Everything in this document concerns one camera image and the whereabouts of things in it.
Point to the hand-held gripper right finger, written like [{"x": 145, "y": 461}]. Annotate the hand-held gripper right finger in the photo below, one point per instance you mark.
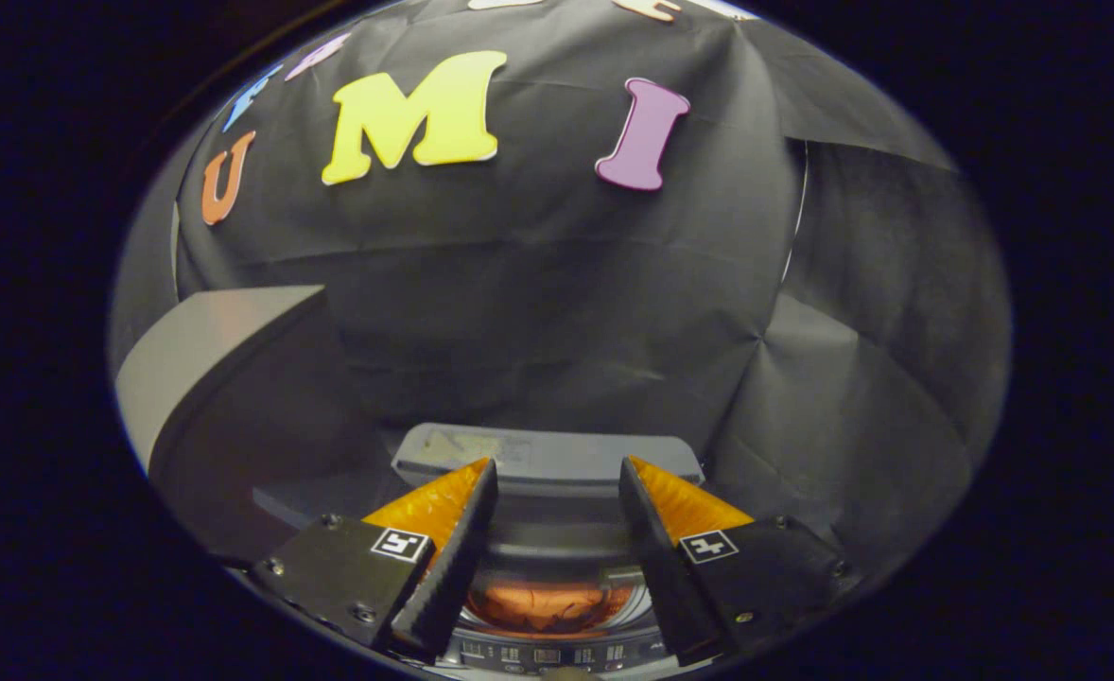
[{"x": 661, "y": 577}]

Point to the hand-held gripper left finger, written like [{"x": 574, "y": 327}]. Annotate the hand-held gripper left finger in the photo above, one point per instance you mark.
[{"x": 453, "y": 577}]

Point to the orange polo shirt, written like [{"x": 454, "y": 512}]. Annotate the orange polo shirt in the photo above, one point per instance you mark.
[{"x": 548, "y": 605}]

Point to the grey washing machine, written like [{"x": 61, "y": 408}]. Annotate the grey washing machine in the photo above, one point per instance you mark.
[{"x": 557, "y": 653}]

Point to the grey cabinet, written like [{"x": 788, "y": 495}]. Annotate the grey cabinet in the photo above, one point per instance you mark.
[{"x": 207, "y": 331}]

